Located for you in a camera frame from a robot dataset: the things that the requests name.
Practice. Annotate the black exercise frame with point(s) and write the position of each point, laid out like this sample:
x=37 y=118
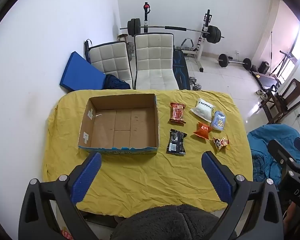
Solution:
x=285 y=60

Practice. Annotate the black snack packet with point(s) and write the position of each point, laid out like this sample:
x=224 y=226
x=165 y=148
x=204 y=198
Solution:
x=176 y=142

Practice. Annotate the blue bean bag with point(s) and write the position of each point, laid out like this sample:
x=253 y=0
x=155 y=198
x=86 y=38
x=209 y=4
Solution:
x=262 y=142

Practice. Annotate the orange snack packet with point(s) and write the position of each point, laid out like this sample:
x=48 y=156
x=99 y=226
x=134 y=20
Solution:
x=202 y=130

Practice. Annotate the short barbell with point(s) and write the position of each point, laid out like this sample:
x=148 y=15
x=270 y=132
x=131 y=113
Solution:
x=223 y=60

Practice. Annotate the white padded chair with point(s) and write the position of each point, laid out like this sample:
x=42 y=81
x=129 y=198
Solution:
x=110 y=60
x=155 y=60

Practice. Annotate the white barbell rack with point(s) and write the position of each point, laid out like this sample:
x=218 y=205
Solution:
x=206 y=27

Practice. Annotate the light blue tissue packet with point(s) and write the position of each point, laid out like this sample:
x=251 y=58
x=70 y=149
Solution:
x=219 y=121

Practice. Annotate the blue foam mat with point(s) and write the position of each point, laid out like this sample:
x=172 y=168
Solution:
x=81 y=72

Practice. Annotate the person's right hand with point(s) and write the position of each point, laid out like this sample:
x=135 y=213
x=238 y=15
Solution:
x=290 y=216

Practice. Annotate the chrome dumbbell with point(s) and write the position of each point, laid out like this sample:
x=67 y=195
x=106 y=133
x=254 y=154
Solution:
x=196 y=85

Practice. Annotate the grey fleece clothing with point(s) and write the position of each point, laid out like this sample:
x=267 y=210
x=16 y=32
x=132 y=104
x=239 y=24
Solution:
x=165 y=225

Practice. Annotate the cardboard box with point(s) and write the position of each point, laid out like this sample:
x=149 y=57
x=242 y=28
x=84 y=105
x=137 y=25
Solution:
x=122 y=127

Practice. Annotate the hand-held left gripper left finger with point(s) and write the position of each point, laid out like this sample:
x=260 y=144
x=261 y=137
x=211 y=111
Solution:
x=87 y=177

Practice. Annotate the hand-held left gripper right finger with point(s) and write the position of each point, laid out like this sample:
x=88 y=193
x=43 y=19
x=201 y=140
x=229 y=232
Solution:
x=216 y=177

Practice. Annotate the black box speaker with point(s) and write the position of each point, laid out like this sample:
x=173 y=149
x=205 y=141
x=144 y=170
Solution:
x=264 y=67

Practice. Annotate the long barbell with black plates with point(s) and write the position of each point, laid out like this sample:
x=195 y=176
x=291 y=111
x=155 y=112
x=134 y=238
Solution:
x=134 y=26

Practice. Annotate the yellow cartoon snack packet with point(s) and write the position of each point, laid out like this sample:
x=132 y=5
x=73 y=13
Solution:
x=221 y=143

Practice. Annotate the yellow tablecloth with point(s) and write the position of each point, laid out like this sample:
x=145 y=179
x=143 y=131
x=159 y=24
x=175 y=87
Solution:
x=150 y=177

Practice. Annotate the white pillow packet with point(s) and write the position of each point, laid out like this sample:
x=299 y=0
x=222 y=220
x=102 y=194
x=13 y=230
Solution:
x=202 y=110

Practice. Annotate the dark wooden chair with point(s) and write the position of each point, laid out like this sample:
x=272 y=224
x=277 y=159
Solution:
x=293 y=92

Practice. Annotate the red printed bag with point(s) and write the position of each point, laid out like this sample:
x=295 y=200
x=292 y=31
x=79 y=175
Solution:
x=67 y=235

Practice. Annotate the red snack packet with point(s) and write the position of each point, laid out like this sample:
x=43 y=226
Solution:
x=177 y=113

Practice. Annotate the pair of shoes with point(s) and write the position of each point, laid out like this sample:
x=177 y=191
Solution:
x=260 y=92

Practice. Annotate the small brown stool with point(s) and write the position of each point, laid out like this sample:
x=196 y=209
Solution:
x=122 y=38

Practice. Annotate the black treadmill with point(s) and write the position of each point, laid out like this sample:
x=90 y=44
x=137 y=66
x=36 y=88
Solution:
x=265 y=80

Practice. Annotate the dark blue cloth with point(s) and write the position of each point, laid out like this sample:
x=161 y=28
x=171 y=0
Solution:
x=116 y=83

